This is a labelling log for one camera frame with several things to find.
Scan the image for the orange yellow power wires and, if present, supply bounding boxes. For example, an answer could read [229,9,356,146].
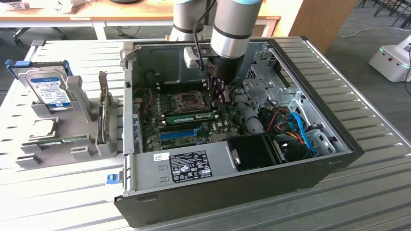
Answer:
[265,108,305,145]

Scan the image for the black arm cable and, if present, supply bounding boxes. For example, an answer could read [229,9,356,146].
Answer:
[190,0,217,71]

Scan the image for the white floor cable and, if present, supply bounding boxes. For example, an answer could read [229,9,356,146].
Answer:
[341,26,411,39]

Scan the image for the graphics card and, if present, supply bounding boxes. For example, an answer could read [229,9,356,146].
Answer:
[94,70,111,145]

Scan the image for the black empty RAM slot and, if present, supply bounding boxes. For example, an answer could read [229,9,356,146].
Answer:
[158,121,209,133]

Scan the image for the green RAM stick white label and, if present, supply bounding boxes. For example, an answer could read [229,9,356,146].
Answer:
[163,111,216,124]

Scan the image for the black office chairs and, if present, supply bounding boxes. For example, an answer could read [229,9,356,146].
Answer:
[356,0,411,27]

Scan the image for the metal disk bay cage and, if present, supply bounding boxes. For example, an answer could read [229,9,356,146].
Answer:
[240,47,308,114]

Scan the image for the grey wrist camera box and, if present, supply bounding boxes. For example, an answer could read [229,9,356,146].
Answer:
[182,47,213,69]

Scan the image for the wooden desk white frame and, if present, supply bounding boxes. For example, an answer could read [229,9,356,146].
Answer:
[0,0,281,41]

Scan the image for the hard disk blue carrier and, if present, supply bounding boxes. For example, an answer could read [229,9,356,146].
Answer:
[3,59,73,112]

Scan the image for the white mobile machine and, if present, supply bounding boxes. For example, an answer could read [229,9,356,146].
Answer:
[366,33,411,83]

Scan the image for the silver CPU chip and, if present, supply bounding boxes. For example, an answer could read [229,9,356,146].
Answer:
[29,118,59,140]

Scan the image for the metal CPU socket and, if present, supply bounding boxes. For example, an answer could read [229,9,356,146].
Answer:
[171,92,206,113]

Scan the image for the black fan shroud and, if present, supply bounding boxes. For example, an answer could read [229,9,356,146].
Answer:
[225,132,277,172]

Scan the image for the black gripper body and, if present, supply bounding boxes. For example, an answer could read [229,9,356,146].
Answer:
[205,55,244,81]

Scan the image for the red thin wire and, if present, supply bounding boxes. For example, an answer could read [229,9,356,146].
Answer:
[133,88,153,114]

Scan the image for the black open PC case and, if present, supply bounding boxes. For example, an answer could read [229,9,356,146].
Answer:
[113,36,365,228]

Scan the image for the grey power supply unit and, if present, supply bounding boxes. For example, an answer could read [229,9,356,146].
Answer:
[131,141,240,191]

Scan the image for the grey parts rack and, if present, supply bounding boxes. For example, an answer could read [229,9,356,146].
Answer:
[14,75,125,169]

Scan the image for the blue expansion slot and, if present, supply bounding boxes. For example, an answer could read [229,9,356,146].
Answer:
[158,129,198,141]

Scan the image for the blue SATA wire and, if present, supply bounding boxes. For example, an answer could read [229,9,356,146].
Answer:
[288,111,317,155]

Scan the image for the wooden cabinet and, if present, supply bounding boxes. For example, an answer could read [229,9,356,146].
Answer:
[288,0,358,55]

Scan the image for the green motherboard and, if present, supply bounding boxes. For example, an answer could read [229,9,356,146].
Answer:
[131,83,245,153]

